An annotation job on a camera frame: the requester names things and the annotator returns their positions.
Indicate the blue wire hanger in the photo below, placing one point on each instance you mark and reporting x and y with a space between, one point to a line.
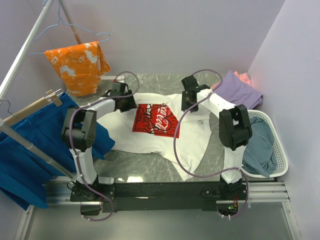
66 27

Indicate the blue-grey garment in basket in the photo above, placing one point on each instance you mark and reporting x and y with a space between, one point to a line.
259 157

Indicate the wooden clip hanger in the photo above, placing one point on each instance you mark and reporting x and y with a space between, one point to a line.
51 97

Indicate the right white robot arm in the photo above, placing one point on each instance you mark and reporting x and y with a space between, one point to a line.
234 124

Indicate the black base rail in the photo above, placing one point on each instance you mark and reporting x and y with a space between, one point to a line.
146 196

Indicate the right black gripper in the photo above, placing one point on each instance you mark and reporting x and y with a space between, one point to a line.
184 106

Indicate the white laundry basket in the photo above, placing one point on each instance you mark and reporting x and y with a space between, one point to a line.
281 158

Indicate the orange white tie-dye garment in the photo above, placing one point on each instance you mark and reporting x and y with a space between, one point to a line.
80 67

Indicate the blue hanging garment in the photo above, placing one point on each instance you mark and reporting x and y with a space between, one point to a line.
22 173

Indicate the white Coca-Cola t-shirt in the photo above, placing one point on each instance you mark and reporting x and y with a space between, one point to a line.
154 127

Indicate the metal clothes rack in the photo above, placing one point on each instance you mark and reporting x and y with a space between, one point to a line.
4 87

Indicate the folded purple t-shirt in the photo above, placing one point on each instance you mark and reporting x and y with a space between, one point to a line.
237 92

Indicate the folded pink t-shirt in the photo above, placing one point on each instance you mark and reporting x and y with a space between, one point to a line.
243 77

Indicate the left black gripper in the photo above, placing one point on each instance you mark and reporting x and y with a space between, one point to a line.
131 104

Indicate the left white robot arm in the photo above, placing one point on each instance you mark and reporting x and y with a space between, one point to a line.
80 125

